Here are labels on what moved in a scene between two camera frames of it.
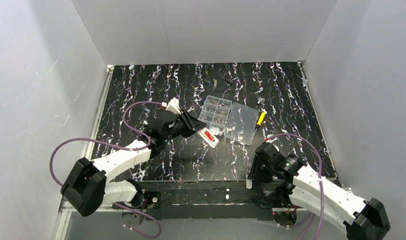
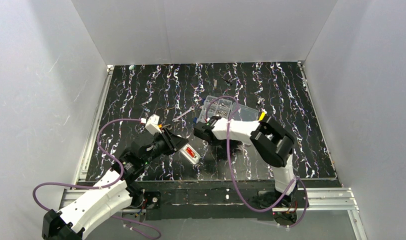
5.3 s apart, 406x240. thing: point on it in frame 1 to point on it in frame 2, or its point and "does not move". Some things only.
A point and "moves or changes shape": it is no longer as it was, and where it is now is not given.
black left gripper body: x=192 y=122 to x=171 y=141
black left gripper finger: x=193 y=123 to x=175 y=142
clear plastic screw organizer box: x=233 y=120 does not move
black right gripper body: x=259 y=166 to x=201 y=130
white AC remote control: x=213 y=143 moves or changes shape
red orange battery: x=209 y=135 moves or changes shape
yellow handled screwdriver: x=261 y=118 does not move
